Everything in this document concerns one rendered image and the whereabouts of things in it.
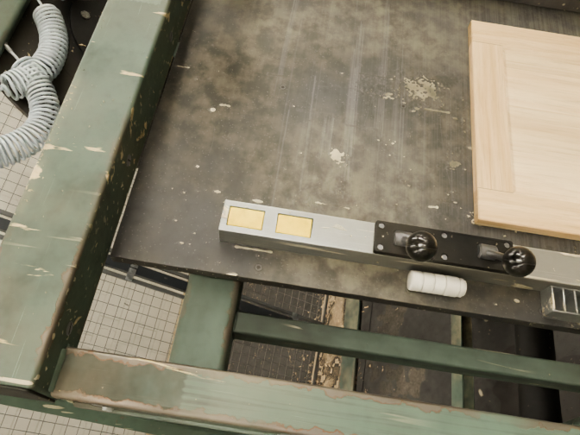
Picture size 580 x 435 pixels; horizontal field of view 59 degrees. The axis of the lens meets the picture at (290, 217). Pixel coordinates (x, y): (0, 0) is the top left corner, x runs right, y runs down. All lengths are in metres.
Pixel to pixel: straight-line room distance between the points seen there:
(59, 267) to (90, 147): 0.18
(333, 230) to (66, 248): 0.35
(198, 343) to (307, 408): 0.19
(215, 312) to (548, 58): 0.77
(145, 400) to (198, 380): 0.07
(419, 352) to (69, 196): 0.54
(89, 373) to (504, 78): 0.82
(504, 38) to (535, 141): 0.23
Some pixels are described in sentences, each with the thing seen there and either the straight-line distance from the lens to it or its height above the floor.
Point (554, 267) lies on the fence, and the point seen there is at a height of 1.30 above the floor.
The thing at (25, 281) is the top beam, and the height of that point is 1.92.
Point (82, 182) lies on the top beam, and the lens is 0.73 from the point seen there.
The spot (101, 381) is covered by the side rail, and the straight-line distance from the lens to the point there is 0.68.
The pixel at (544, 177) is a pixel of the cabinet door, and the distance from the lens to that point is 0.94.
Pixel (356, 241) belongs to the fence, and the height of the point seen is 1.55.
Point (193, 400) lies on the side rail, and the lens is 0.66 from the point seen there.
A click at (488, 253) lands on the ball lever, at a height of 1.41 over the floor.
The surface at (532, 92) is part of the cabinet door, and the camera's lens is 1.04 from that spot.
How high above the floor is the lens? 1.97
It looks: 28 degrees down
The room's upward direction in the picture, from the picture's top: 65 degrees counter-clockwise
